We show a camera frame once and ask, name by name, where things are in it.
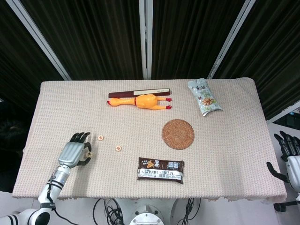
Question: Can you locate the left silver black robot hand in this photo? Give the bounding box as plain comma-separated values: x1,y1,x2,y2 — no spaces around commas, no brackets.
57,132,92,168

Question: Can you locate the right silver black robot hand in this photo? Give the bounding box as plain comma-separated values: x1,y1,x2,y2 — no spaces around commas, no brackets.
266,130,300,195

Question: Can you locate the round woven rattan coaster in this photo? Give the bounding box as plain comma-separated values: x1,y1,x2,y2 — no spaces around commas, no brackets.
162,119,195,150

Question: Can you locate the black caster wheel base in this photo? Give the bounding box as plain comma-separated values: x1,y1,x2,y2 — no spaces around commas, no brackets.
273,200,300,213

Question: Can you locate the beige woven tablecloth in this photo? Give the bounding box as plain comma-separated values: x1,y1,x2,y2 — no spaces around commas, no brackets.
11,77,288,203

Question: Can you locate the person in black clothes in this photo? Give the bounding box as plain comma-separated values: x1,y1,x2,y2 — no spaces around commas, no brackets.
0,119,26,193

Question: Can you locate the long dark red box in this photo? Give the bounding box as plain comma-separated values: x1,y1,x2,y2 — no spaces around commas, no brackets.
108,88,172,98

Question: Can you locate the yellow rubber chicken toy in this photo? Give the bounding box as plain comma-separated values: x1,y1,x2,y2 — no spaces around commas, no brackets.
107,94,173,111

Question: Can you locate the brown snack package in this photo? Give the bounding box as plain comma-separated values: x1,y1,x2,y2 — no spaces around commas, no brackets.
137,157,185,185

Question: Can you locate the white robot torso with flange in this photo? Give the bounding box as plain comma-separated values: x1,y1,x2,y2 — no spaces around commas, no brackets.
116,198,180,225

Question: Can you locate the black curtain panel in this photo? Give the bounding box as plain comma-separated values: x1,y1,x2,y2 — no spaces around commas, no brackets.
214,0,300,120
20,0,143,80
0,0,65,113
151,0,247,80

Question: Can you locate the silver nut snack bag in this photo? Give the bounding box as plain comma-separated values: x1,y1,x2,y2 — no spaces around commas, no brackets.
187,78,223,117

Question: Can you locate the white metal frame post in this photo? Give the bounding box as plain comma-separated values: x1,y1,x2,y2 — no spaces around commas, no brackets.
266,101,300,124
5,0,72,81
138,0,153,80
207,0,256,80

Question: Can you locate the black cable bundle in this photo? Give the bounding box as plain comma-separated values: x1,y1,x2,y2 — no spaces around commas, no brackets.
184,198,201,225
93,198,125,225

